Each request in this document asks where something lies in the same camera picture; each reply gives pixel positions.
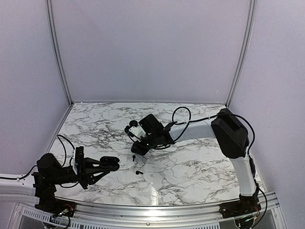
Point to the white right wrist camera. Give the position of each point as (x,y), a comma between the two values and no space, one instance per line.
(137,132)

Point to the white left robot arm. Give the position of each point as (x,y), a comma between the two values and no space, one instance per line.
(50,173)

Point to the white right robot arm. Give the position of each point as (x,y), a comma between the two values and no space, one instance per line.
(225,127)

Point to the black round puck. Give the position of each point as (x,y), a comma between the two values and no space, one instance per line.
(133,123)

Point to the right aluminium corner post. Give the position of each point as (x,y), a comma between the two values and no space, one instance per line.
(243,52)

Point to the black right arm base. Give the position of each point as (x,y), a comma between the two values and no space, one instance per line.
(245,205)

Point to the aluminium front rail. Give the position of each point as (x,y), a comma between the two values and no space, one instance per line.
(105,216)

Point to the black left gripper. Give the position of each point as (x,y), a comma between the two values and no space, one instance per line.
(86,171)

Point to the aluminium corner post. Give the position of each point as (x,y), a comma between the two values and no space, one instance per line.
(57,54)
(243,52)

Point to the left aluminium corner post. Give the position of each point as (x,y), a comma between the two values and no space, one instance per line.
(57,54)

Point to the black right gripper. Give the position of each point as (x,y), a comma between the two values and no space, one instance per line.
(141,151)

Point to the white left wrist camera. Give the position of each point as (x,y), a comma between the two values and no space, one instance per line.
(78,156)

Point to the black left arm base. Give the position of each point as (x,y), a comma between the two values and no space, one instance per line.
(49,203)

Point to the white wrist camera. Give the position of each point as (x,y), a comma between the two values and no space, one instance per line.
(78,156)
(137,132)

